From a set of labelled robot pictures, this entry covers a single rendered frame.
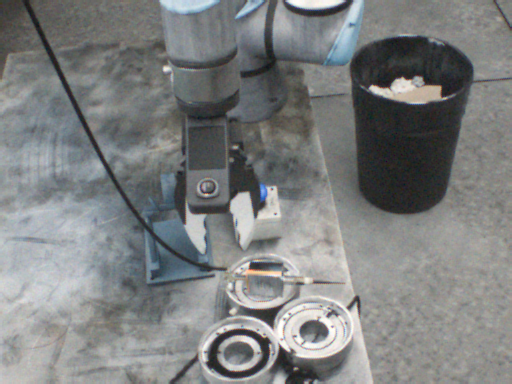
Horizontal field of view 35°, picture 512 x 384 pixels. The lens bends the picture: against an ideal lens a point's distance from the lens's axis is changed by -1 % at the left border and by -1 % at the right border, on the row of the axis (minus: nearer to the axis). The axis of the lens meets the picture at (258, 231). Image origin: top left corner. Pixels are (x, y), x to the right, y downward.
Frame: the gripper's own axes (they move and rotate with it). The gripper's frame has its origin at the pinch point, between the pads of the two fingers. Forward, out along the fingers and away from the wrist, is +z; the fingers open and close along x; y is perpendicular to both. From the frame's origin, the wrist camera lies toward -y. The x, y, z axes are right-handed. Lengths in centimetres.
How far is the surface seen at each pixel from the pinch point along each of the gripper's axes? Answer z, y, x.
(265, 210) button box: 10.7, 21.8, -6.0
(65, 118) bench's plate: 11, 57, 29
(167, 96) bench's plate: 10, 61, 10
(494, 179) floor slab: 81, 127, -80
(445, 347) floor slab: 90, 66, -50
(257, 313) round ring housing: 14.7, 3.5, -3.4
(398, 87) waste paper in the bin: 49, 131, -50
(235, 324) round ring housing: 15.0, 2.0, -0.4
